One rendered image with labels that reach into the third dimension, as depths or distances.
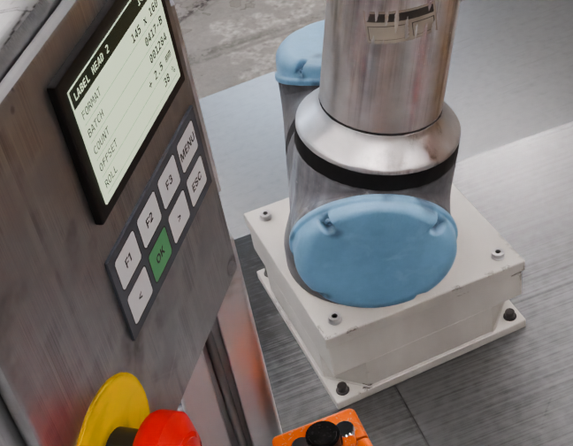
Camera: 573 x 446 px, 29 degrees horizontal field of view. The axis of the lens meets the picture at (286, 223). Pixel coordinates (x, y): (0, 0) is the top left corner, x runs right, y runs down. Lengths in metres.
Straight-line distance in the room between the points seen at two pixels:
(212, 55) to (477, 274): 2.11
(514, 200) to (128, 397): 0.85
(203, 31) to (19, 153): 2.84
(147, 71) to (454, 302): 0.65
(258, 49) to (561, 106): 1.78
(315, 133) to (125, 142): 0.39
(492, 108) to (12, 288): 1.05
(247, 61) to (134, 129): 2.61
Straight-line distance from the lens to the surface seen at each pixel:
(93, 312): 0.37
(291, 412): 1.03
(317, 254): 0.76
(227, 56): 3.03
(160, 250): 0.42
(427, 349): 1.03
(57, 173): 0.34
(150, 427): 0.38
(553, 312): 1.09
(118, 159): 0.37
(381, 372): 1.02
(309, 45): 0.89
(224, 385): 0.56
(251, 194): 1.26
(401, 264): 0.78
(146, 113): 0.39
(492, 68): 1.40
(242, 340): 0.54
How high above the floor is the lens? 1.64
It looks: 42 degrees down
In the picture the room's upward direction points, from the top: 12 degrees counter-clockwise
